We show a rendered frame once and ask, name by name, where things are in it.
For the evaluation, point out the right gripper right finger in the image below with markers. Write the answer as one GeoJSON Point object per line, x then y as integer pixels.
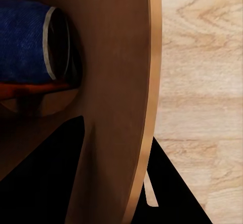
{"type": "Point", "coordinates": [177, 204]}

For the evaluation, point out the trash can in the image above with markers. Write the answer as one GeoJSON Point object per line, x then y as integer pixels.
{"type": "Point", "coordinates": [119, 48]}

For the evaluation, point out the can of soda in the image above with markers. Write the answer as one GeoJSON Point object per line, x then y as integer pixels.
{"type": "Point", "coordinates": [34, 42]}
{"type": "Point", "coordinates": [10, 90]}

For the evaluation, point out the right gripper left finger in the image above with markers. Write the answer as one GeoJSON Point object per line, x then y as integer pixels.
{"type": "Point", "coordinates": [38, 190]}

